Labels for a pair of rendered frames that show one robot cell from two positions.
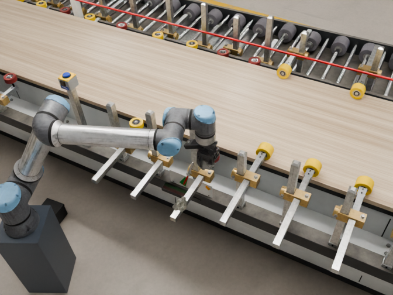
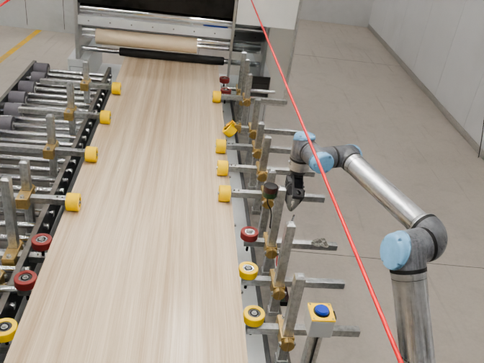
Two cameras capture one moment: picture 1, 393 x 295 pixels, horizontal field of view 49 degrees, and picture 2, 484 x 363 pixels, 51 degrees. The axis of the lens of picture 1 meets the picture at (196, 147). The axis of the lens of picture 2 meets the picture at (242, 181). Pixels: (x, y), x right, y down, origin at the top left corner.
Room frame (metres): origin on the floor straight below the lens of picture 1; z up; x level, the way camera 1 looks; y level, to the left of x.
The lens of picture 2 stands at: (2.76, 1.33, 2.25)
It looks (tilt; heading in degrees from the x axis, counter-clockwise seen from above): 30 degrees down; 231
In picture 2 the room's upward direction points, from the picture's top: 8 degrees clockwise
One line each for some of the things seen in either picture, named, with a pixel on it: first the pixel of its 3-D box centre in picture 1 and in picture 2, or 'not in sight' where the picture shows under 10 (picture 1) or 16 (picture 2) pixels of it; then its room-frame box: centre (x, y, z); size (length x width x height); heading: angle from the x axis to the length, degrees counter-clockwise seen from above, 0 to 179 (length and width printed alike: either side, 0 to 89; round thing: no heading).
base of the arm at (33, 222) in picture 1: (19, 218); not in sight; (1.37, 0.99, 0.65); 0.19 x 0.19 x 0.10
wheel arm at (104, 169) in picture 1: (118, 154); (302, 330); (1.63, 0.44, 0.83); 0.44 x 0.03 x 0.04; 149
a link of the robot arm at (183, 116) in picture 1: (178, 120); (318, 158); (1.34, 0.07, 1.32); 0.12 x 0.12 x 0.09; 78
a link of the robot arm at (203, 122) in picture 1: (204, 121); (302, 146); (1.33, -0.04, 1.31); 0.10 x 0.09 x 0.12; 78
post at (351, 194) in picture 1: (341, 221); (256, 160); (1.07, -0.64, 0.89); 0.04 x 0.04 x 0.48; 59
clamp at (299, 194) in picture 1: (295, 195); (261, 171); (1.18, -0.44, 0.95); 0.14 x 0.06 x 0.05; 59
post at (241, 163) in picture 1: (240, 184); (265, 212); (1.32, -0.21, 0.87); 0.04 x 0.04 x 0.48; 59
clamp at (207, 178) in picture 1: (200, 172); (269, 245); (1.44, -0.02, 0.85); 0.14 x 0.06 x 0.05; 59
